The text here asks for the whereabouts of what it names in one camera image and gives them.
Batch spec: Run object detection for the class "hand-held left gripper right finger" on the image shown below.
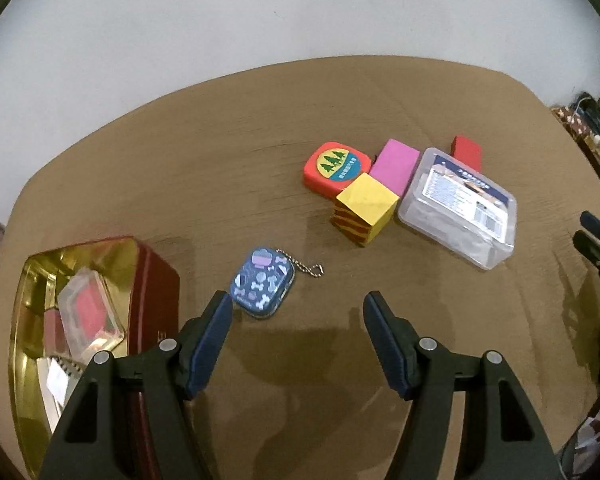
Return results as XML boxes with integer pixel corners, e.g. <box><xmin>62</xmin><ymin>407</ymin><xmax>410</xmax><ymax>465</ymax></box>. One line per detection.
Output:
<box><xmin>362</xmin><ymin>290</ymin><xmax>566</xmax><ymax>480</ymax></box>

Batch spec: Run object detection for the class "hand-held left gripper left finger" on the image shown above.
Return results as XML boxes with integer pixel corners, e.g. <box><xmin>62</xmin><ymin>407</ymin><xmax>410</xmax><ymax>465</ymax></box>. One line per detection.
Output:
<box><xmin>39</xmin><ymin>292</ymin><xmax>233</xmax><ymax>480</ymax></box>

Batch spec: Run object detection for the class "red tin box gold interior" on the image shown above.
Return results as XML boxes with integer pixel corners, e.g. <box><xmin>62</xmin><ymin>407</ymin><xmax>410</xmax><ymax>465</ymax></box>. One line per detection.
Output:
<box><xmin>7</xmin><ymin>236</ymin><xmax>181</xmax><ymax>480</ymax></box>

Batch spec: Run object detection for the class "small blue patterned keychain tin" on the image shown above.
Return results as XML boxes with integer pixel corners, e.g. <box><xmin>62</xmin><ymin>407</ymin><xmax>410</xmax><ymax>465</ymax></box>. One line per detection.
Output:
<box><xmin>228</xmin><ymin>247</ymin><xmax>326</xmax><ymax>319</ymax></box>

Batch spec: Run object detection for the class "cluttered shelf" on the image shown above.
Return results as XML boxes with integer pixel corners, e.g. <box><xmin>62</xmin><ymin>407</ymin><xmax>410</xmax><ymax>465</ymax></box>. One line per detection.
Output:
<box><xmin>551</xmin><ymin>72</ymin><xmax>600</xmax><ymax>188</ymax></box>

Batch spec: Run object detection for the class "small clear box red insert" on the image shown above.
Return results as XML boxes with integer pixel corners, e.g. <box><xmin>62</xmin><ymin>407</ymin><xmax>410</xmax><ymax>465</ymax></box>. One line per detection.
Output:
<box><xmin>57</xmin><ymin>267</ymin><xmax>126</xmax><ymax>361</ymax></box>

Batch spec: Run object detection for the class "clear plastic box with label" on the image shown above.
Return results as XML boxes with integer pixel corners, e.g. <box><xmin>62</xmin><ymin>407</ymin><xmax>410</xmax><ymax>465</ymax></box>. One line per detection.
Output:
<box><xmin>397</xmin><ymin>147</ymin><xmax>517</xmax><ymax>272</ymax></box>

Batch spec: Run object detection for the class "yellow striped block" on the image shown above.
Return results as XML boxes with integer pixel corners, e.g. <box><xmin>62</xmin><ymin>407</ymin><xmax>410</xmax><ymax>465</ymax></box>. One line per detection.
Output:
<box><xmin>334</xmin><ymin>172</ymin><xmax>400</xmax><ymax>248</ymax></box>

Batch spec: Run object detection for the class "red block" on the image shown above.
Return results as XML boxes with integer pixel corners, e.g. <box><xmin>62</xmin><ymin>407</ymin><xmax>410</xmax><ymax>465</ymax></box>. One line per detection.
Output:
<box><xmin>451</xmin><ymin>135</ymin><xmax>483</xmax><ymax>173</ymax></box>

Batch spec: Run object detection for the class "white spiral notepad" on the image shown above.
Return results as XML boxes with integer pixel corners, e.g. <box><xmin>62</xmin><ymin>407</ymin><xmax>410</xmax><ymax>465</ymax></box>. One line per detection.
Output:
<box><xmin>36</xmin><ymin>356</ymin><xmax>84</xmax><ymax>413</ymax></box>

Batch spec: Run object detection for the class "pink block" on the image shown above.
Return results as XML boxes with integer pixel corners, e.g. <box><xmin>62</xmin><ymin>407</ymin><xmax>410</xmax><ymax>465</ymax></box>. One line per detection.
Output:
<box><xmin>369</xmin><ymin>138</ymin><xmax>421</xmax><ymax>196</ymax></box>

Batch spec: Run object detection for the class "red tape measure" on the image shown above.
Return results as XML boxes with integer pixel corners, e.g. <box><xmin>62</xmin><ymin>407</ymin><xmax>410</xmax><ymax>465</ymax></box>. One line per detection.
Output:
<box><xmin>302</xmin><ymin>142</ymin><xmax>373</xmax><ymax>192</ymax></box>

